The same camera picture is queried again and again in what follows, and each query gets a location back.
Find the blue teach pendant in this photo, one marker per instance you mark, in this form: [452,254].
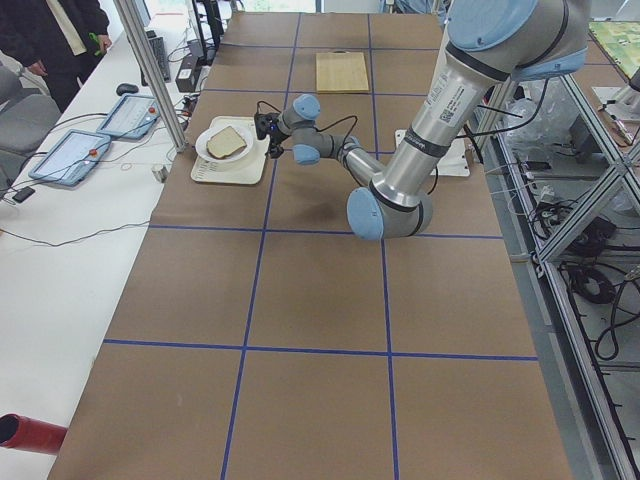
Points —
[72,158]
[132,117]

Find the aluminium frame post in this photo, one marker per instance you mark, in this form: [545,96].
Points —
[135,31]

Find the white round plate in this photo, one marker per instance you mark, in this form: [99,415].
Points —
[204,137]

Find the black keyboard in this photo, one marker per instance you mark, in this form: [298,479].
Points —
[158,49]

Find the black computer mouse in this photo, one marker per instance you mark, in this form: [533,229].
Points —
[126,88]

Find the near blue teach pendant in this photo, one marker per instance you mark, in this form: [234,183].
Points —
[72,158]

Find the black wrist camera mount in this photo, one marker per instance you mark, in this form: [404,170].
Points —
[266,124]

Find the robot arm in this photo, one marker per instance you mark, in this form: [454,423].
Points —
[489,42]

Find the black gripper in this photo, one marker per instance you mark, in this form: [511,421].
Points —
[275,141]

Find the bread slice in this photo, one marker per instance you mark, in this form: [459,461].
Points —
[225,143]

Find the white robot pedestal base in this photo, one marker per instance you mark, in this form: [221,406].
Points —
[454,163]

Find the cream bear serving tray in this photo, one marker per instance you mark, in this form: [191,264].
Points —
[246,171]

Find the person in dark clothes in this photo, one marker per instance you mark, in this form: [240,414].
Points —
[60,41]

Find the wooden cutting board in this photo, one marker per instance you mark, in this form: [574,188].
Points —
[341,72]

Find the small metal cylinder weight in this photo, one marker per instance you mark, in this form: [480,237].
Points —
[159,172]

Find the far blue teach pendant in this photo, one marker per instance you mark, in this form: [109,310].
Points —
[132,117]

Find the red cylinder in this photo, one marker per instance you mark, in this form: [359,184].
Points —
[31,435]

